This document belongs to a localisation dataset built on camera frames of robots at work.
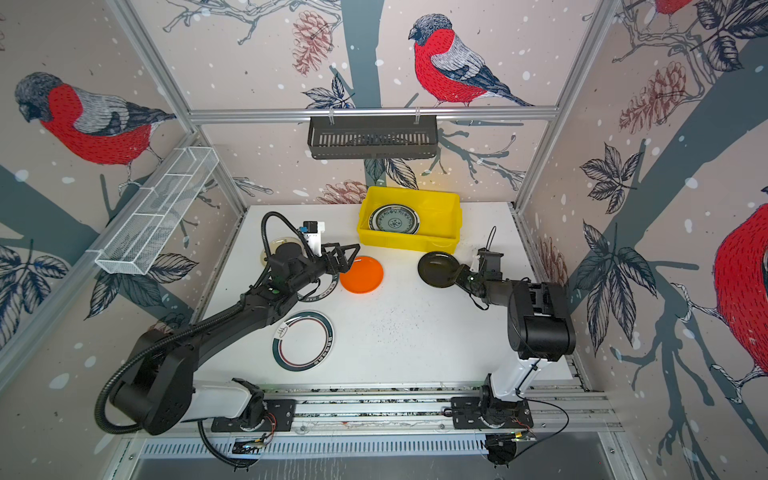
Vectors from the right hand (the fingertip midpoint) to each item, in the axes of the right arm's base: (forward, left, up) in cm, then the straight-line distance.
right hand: (455, 270), depth 100 cm
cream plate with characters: (+9, +64, +2) cm, 65 cm away
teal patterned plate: (+23, +21, +2) cm, 31 cm away
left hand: (-6, +31, +23) cm, 39 cm away
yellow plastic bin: (+19, +4, +1) cm, 20 cm away
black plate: (0, +6, 0) cm, 6 cm away
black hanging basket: (+39, +32, +27) cm, 58 cm away
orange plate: (-4, +31, +2) cm, 31 cm away
